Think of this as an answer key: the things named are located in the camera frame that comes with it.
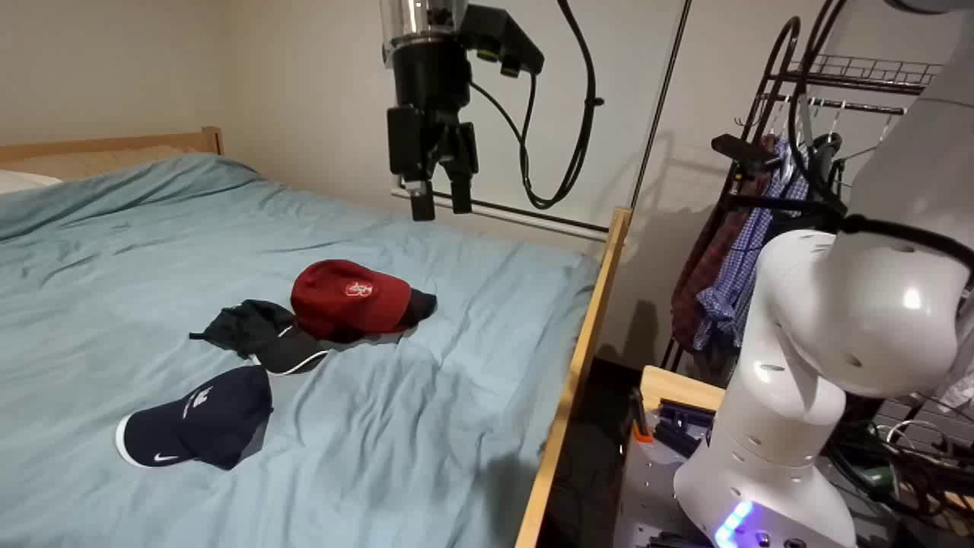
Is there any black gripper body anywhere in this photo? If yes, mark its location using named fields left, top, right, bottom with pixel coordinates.
left=384, top=38, right=480, bottom=188

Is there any black and white cap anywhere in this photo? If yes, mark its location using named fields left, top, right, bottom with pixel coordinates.
left=187, top=295, right=340, bottom=378

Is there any red cap with black brim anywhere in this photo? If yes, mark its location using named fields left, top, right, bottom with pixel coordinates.
left=289, top=257, right=441, bottom=347

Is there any navy cap with white logo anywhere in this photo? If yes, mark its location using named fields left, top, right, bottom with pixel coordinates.
left=112, top=363, right=276, bottom=475

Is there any light blue bed sheet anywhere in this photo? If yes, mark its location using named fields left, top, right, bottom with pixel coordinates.
left=0, top=150, right=602, bottom=548

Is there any red plaid hanging garment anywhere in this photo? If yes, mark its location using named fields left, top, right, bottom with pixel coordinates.
left=670, top=195, right=756, bottom=332

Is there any small wooden box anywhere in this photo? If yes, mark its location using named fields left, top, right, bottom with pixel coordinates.
left=637, top=363, right=730, bottom=419

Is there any black metal clothes rack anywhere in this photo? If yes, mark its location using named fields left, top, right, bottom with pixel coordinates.
left=662, top=13, right=949, bottom=376

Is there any grey perforated robot table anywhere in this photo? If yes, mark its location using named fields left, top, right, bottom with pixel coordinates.
left=608, top=422, right=901, bottom=548

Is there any white pillow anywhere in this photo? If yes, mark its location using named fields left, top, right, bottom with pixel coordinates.
left=0, top=167, right=67, bottom=198

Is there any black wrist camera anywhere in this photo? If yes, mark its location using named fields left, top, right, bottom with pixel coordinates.
left=464, top=4, right=548, bottom=79

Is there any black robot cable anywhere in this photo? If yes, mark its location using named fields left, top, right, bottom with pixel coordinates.
left=465, top=0, right=608, bottom=212

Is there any wooden bed frame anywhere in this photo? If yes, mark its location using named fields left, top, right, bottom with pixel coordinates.
left=0, top=126, right=637, bottom=548

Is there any black cable bundle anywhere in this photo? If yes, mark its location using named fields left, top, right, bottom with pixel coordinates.
left=833, top=389, right=974, bottom=535

